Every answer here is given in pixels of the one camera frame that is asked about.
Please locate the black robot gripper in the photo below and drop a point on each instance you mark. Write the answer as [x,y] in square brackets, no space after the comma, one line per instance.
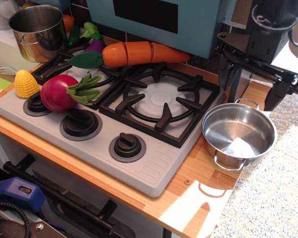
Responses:
[232,59]

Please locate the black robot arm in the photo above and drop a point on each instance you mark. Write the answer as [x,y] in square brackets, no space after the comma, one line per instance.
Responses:
[262,50]

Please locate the shallow stainless steel pan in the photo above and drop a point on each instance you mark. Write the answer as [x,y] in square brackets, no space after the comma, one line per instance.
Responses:
[238,135]

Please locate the black right stove knob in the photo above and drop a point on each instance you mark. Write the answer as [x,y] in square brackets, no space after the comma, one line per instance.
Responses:
[127,148]

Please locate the black stove knob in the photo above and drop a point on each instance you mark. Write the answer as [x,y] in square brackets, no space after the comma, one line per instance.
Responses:
[34,106]
[80,125]
[127,148]

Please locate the grey toy stove top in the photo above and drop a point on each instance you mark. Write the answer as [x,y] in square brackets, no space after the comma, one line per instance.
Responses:
[150,174]

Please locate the black middle stove knob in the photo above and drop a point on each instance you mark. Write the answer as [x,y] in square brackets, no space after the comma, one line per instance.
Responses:
[80,125]

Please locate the tall stainless steel pot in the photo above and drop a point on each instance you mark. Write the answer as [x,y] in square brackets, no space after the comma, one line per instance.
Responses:
[39,32]

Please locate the black left stove knob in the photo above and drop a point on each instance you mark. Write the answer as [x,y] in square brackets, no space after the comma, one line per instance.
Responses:
[34,106]

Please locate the teal toy microwave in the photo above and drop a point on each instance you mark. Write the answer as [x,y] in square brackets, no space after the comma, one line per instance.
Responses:
[191,26]

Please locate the black right burner grate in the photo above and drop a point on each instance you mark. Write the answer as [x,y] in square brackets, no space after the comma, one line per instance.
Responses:
[161,102]

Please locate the black burner grate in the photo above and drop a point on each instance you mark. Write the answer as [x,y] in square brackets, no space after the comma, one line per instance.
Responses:
[58,65]
[161,102]

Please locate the orange toy carrot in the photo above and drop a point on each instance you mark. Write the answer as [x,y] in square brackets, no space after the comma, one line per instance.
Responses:
[126,54]

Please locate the purple toy eggplant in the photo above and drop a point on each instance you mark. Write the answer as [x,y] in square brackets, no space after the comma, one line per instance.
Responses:
[96,43]

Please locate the green toy broccoli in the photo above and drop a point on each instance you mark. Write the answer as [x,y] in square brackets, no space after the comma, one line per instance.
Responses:
[89,30]

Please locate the dark green toy pepper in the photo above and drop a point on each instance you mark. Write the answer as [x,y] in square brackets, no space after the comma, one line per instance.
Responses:
[74,35]

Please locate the red toy radish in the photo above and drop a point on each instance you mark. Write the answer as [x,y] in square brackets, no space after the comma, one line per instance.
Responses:
[58,93]

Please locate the orange toy fruit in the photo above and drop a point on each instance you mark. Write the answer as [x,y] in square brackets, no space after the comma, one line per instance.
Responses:
[69,22]

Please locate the black left burner grate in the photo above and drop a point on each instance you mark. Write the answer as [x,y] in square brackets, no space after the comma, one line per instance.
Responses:
[58,65]

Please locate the yellow toy corn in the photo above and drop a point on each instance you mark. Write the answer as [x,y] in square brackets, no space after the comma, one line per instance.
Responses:
[25,84]

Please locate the white plastic toy fork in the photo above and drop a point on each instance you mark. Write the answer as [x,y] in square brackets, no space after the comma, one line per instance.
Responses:
[6,70]

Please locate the white toy sink counter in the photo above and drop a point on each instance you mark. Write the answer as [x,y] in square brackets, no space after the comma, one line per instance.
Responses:
[10,55]

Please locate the white toy faucet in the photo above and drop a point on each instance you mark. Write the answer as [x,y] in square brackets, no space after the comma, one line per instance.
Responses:
[7,9]

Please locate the blue plastic clamp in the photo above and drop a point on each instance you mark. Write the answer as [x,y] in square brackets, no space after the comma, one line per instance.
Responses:
[21,193]

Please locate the black oven door handle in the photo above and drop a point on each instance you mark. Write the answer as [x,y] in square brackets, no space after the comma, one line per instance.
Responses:
[100,220]

